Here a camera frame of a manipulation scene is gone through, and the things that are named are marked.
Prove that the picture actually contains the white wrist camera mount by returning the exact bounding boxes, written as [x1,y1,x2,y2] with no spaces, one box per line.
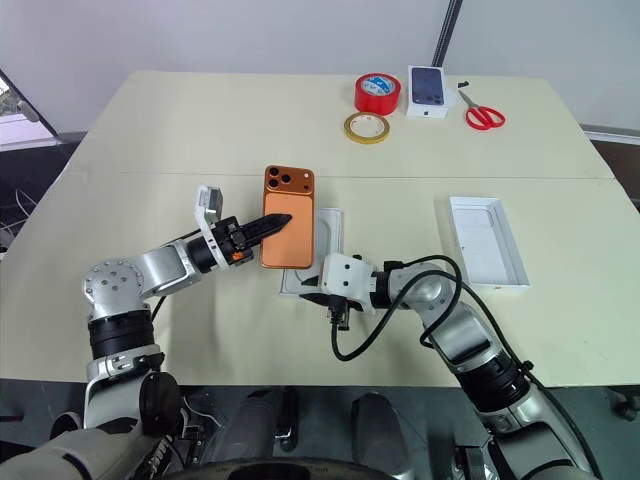
[193,184,237,274]
[319,253,382,317]

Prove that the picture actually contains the window frame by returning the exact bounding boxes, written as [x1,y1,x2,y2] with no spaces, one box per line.
[0,66,67,147]

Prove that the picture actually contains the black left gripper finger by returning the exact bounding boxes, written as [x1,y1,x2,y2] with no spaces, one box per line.
[244,219,290,247]
[242,213,293,238]

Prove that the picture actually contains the orange smartphone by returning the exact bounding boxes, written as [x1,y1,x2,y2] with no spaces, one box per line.
[260,164,317,272]

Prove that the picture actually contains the black caster wheel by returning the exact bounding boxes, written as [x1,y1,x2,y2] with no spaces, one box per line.
[610,385,640,422]

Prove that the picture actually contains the yellow tape roll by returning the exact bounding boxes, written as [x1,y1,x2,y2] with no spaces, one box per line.
[342,111,392,147]

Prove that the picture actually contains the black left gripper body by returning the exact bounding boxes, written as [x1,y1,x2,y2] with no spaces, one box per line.
[214,215,254,268]

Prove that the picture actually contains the white phone box lid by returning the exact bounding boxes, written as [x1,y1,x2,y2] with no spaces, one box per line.
[278,206,346,298]

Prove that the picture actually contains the phone box with blue print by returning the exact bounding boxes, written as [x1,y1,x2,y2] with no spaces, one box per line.
[405,64,450,122]

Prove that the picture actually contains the white floor cables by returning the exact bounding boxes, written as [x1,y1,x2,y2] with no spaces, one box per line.
[0,187,39,254]

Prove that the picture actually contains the red tape roll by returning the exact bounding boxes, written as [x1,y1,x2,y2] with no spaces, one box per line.
[354,72,403,118]

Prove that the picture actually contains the black background pole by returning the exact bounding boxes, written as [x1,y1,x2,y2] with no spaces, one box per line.
[431,0,465,69]

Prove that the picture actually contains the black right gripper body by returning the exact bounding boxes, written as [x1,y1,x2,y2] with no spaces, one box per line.
[312,275,362,317]

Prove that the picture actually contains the white phone box tray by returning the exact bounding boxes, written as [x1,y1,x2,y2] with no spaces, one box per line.
[447,195,532,292]

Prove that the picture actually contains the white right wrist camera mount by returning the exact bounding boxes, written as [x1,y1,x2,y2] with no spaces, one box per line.
[319,253,382,317]

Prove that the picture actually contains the grey robot torso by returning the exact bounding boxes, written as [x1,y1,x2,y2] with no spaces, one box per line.
[0,428,174,480]

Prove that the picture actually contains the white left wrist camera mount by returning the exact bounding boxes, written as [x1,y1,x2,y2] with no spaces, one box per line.
[193,184,237,274]

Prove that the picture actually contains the red handled scissors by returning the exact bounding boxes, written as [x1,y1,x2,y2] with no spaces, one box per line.
[457,85,507,133]

